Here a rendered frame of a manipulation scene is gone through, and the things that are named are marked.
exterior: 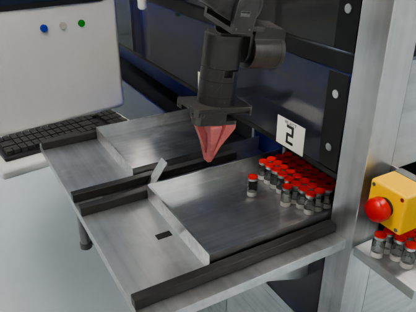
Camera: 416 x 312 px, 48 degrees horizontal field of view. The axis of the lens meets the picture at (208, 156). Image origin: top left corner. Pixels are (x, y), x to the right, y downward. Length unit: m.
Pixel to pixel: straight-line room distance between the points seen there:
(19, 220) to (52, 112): 1.14
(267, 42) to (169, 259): 0.40
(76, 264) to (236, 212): 1.41
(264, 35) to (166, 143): 0.58
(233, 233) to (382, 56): 0.40
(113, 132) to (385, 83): 0.76
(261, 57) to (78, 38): 0.95
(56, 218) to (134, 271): 1.80
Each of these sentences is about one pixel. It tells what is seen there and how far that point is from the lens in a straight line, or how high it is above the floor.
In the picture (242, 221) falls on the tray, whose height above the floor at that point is 0.88.
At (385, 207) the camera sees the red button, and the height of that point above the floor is 1.01.
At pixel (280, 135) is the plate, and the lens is 0.97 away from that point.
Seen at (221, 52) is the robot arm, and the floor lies 1.24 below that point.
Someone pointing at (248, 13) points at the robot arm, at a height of 1.29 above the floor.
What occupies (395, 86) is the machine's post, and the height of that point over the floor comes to 1.17.
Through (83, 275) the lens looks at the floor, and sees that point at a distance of 2.19.
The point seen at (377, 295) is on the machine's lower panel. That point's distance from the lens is 1.07.
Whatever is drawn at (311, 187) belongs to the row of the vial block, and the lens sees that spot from 0.96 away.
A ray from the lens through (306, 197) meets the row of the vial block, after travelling 0.93.
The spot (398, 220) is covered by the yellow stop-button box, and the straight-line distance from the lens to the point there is 0.79.
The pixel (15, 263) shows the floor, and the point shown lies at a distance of 2.35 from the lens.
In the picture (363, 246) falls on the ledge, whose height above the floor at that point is 0.88.
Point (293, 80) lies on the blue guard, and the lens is 0.91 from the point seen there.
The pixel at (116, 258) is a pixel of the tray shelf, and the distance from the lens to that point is 0.85.
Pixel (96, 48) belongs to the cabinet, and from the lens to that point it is 1.61.
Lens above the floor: 1.41
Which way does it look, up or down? 27 degrees down
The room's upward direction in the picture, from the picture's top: straight up
